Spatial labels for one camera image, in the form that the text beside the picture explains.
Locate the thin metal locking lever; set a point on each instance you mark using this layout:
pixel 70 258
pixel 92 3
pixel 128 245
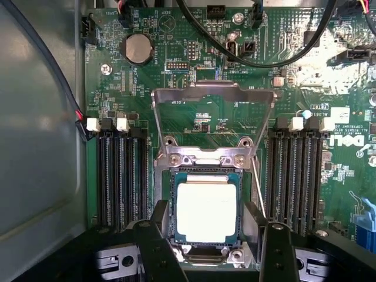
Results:
pixel 258 185

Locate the blue plastic board connector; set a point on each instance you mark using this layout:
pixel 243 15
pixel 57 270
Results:
pixel 364 226

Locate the silver coin cell battery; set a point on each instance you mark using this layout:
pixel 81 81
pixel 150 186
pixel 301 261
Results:
pixel 137 48

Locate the internal USB port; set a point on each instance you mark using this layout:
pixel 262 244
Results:
pixel 232 50

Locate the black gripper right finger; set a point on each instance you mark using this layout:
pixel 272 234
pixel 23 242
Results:
pixel 277 252

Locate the silver metal socket cover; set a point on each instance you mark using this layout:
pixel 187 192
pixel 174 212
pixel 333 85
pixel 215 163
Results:
pixel 214 85

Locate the silver motherboard screw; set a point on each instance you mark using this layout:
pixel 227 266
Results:
pixel 237 18
pixel 106 69

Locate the CPU socket with metal frame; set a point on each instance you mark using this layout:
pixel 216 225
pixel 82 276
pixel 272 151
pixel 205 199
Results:
pixel 182 160

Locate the black RAM slot white latch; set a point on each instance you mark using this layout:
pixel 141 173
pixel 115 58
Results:
pixel 131 182
pixel 315 188
pixel 102 176
pixel 287 182

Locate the green Dell motherboard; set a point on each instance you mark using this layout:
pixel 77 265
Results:
pixel 182 35

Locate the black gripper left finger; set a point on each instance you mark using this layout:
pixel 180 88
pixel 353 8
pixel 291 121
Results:
pixel 158 249

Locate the black fan header connector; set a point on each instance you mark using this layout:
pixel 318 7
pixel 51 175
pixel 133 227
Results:
pixel 87 29

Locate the grey metal PC case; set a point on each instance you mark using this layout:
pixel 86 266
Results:
pixel 38 147

